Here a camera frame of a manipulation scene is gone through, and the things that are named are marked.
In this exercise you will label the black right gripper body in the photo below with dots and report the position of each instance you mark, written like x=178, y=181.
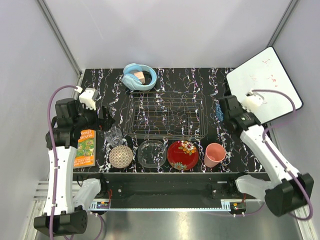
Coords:
x=240, y=105

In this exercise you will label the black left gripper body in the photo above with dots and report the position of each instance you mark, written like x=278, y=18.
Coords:
x=93, y=122

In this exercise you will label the blue and red patterned bowl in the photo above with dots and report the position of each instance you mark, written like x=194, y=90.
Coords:
x=219, y=113

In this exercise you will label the brown patterned bowl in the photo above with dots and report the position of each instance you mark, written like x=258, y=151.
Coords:
x=121, y=156

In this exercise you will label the red floral plate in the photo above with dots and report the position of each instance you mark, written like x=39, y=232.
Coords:
x=182, y=155

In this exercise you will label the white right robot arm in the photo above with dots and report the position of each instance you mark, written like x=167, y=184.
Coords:
x=287, y=189

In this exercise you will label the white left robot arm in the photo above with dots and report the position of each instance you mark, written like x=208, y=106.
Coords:
x=65, y=213

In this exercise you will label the clear drinking glass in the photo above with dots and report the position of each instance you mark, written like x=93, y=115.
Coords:
x=114, y=137

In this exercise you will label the orange children's book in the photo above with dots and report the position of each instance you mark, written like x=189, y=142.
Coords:
x=86, y=150

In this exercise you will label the pink plastic cup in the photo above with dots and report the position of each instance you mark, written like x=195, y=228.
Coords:
x=214, y=154

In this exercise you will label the white whiteboard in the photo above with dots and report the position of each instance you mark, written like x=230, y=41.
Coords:
x=265, y=71

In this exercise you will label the light blue headphones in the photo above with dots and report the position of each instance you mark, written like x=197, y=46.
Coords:
x=132, y=82

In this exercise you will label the pink wooden cube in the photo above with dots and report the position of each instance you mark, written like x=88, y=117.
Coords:
x=140, y=76

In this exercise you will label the clear glass plate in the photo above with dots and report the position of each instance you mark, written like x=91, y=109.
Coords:
x=152, y=154

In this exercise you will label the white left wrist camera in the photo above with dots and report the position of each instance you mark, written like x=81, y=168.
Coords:
x=88, y=97

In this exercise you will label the metal wire dish rack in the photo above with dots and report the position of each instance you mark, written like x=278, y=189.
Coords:
x=167, y=115

